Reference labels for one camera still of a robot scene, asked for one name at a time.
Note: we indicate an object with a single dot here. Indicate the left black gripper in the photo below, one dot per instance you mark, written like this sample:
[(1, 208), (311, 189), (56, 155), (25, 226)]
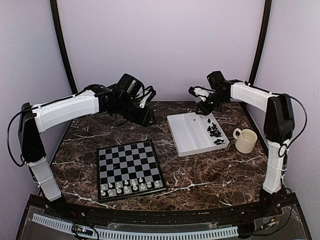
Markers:
[(145, 118)]

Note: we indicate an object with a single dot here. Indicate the white plastic compartment tray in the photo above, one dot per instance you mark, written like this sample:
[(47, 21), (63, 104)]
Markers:
[(190, 136)]

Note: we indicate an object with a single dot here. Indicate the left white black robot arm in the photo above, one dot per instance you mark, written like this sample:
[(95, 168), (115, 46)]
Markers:
[(127, 98)]

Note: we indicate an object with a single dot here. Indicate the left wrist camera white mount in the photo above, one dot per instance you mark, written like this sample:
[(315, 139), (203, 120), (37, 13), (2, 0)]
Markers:
[(147, 96)]

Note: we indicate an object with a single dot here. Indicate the cream ribbed mug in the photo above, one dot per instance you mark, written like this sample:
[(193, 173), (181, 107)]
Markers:
[(245, 140)]

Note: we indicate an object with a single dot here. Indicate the pile of black chess pieces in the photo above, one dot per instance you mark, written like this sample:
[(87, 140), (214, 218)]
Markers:
[(214, 133)]

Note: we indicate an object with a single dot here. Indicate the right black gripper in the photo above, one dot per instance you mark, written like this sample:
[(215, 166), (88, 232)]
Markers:
[(206, 111)]

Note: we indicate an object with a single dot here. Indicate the black grey chessboard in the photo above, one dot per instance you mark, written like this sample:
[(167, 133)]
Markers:
[(120, 163)]

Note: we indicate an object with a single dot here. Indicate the right black frame post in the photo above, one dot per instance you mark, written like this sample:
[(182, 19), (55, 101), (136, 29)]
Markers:
[(261, 41)]

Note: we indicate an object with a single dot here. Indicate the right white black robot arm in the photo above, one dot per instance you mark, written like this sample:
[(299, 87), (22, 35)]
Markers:
[(279, 121)]

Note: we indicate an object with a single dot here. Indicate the black front rail base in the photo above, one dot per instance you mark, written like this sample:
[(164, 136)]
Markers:
[(284, 221)]

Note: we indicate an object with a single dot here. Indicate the white king chess piece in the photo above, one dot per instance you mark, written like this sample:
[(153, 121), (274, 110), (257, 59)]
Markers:
[(142, 186)]

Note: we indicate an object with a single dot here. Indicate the left black frame post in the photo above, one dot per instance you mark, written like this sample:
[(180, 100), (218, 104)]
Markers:
[(62, 45)]

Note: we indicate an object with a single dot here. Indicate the black frame post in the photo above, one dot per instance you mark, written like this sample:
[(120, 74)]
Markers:
[(62, 45), (261, 41)]

